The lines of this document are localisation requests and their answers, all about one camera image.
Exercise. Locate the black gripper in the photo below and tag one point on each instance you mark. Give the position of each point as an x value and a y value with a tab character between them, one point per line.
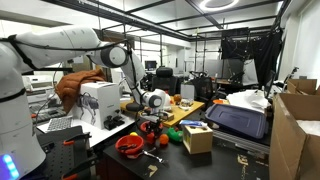
155	124

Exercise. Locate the orange cube block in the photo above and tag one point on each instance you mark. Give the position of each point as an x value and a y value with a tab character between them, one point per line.
151	138

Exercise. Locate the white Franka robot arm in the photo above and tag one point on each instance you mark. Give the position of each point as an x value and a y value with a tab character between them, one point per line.
50	43

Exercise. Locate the small wooden block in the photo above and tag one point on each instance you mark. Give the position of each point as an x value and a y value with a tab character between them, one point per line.
168	115

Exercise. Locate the small orange pumpkin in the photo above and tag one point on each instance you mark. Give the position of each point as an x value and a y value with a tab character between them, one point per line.
163	139

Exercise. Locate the yellow toy banana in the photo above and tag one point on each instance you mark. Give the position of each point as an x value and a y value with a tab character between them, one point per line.
133	133

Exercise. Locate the green rubber toy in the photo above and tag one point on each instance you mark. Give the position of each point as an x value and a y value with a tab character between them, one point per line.
174	135

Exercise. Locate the silver metal fork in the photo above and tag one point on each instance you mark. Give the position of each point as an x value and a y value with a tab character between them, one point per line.
156	158

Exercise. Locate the black pouch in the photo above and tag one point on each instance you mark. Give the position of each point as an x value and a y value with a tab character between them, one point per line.
133	106

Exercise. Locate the white dome helmet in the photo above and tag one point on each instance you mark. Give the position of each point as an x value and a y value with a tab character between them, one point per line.
168	101

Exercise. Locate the tan tape patch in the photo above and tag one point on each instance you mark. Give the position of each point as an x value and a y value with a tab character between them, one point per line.
152	170

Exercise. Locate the blue white package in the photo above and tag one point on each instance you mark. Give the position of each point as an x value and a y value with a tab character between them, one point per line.
193	123

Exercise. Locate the brown ball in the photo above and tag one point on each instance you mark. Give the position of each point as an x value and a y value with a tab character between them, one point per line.
177	98

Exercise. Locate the wooden shape sorter box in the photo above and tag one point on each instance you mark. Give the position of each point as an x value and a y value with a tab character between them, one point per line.
197	140

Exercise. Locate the black office chair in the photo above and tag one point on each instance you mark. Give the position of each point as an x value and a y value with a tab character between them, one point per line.
165	83

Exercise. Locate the grey box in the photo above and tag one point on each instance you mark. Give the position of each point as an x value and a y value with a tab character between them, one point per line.
187	91

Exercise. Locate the white box robot dog print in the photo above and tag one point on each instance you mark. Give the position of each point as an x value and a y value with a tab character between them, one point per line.
100	100

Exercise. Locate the white computer monitor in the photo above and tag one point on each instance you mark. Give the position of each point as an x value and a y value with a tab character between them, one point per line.
116	78

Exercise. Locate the black mesh chair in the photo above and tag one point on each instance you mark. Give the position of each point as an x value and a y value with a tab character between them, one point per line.
203	87

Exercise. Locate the black background monitor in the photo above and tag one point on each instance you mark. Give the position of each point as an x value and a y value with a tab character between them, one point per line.
150	65

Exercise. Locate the orange dish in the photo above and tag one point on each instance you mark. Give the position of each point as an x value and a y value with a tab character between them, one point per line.
218	101

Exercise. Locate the black clamp orange tip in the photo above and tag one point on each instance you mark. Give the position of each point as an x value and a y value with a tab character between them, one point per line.
75	138
78	168

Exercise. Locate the blue plastic bin lid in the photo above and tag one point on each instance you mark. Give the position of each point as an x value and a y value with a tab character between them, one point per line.
236	120

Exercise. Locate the brown puffer jacket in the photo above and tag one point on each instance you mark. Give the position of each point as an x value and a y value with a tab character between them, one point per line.
71	86

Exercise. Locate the yellow tape mark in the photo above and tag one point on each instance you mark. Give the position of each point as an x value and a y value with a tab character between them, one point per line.
242	160

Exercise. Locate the grey keyboard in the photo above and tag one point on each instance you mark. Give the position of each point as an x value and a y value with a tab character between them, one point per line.
59	123

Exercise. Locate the black mounting plate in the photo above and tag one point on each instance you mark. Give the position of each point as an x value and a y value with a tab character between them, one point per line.
56	153

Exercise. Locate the white plastic bag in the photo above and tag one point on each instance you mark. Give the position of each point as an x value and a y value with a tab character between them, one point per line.
248	99

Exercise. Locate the white printer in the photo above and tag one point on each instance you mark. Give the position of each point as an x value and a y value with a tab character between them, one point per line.
36	83

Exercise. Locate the black curtain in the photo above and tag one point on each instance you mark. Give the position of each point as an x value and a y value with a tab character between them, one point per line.
260	50

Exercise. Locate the large cardboard box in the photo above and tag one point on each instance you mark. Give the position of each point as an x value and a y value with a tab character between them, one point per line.
290	146

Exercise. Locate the white packing foam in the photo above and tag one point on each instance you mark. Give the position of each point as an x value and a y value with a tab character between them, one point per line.
308	126

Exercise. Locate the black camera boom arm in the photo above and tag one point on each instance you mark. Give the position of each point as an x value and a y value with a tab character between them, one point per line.
50	69

